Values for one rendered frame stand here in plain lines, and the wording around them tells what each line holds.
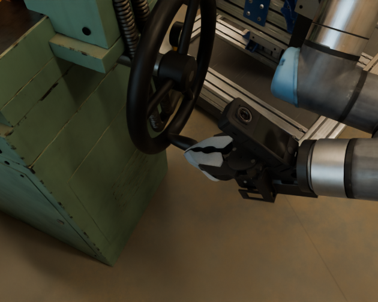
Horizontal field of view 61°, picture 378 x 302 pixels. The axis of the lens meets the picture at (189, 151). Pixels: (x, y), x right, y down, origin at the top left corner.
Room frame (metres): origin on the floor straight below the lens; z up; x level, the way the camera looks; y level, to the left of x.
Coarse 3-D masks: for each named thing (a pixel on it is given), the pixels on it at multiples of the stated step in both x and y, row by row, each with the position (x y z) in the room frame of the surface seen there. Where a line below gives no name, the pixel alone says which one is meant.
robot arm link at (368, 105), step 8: (368, 72) 0.32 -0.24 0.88; (368, 80) 0.30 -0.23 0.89; (376, 80) 0.30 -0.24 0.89; (368, 88) 0.29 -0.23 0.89; (376, 88) 0.28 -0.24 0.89; (360, 96) 0.28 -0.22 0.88; (368, 96) 0.28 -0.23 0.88; (376, 96) 0.27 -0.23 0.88; (360, 104) 0.27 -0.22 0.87; (368, 104) 0.27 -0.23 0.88; (376, 104) 0.27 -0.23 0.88; (352, 112) 0.27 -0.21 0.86; (360, 112) 0.26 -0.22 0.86; (368, 112) 0.26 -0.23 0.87; (376, 112) 0.26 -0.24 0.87; (344, 120) 0.27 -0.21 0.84; (352, 120) 0.26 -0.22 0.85; (360, 120) 0.26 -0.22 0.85; (368, 120) 0.26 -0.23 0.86; (376, 120) 0.25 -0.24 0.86; (360, 128) 0.26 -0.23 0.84; (368, 128) 0.25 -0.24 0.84; (376, 128) 0.24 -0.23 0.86
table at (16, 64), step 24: (0, 24) 0.39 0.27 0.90; (24, 24) 0.39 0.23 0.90; (48, 24) 0.41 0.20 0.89; (0, 48) 0.34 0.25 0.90; (24, 48) 0.36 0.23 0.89; (48, 48) 0.39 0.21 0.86; (72, 48) 0.38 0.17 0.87; (96, 48) 0.38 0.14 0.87; (120, 48) 0.40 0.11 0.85; (0, 72) 0.32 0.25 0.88; (24, 72) 0.34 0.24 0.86; (0, 96) 0.30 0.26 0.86
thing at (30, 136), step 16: (64, 80) 0.40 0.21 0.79; (80, 80) 0.43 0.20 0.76; (96, 80) 0.46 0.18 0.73; (48, 96) 0.36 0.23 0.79; (64, 96) 0.38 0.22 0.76; (80, 96) 0.41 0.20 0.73; (32, 112) 0.32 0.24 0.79; (48, 112) 0.34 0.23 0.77; (64, 112) 0.37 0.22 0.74; (0, 128) 0.29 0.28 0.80; (16, 128) 0.29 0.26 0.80; (32, 128) 0.31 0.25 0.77; (48, 128) 0.33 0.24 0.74; (0, 144) 0.28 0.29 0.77; (16, 144) 0.28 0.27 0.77; (32, 144) 0.30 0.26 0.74; (16, 160) 0.28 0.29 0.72; (32, 160) 0.28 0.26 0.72
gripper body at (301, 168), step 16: (240, 144) 0.26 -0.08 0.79; (304, 144) 0.23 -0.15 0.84; (240, 160) 0.23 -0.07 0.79; (256, 160) 0.23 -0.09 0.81; (304, 160) 0.21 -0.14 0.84; (240, 176) 0.22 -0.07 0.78; (256, 176) 0.21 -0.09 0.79; (272, 176) 0.22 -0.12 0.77; (288, 176) 0.21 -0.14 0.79; (304, 176) 0.19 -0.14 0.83; (240, 192) 0.22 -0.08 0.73; (256, 192) 0.21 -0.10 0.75; (272, 192) 0.21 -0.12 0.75; (288, 192) 0.20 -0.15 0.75; (304, 192) 0.20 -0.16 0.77
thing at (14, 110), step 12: (60, 60) 0.40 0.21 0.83; (48, 72) 0.38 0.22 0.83; (60, 72) 0.39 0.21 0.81; (36, 84) 0.35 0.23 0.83; (48, 84) 0.37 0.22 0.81; (24, 96) 0.32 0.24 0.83; (36, 96) 0.34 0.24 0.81; (12, 108) 0.30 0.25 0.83; (24, 108) 0.32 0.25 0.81; (0, 120) 0.29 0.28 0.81; (12, 120) 0.29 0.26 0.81
